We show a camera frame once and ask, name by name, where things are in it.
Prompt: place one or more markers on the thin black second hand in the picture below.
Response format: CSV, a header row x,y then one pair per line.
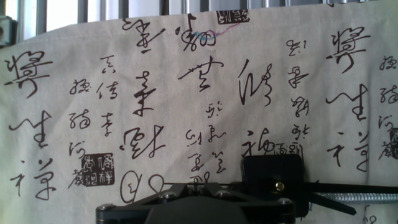
x,y
174,183

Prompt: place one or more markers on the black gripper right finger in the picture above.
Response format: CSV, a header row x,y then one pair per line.
x,y
270,213

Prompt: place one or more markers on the short black hour hand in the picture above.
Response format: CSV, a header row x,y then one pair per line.
x,y
335,205

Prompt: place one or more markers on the beige calligraphy print cloth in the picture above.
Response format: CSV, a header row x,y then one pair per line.
x,y
93,130

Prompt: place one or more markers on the long black minute hand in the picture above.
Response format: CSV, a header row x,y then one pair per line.
x,y
357,188

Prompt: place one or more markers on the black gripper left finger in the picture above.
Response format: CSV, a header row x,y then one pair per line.
x,y
124,213

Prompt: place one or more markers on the pale grey box device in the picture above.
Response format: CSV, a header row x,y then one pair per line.
x,y
7,31

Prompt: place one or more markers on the black metal C-clamp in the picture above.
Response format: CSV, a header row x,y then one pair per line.
x,y
373,198

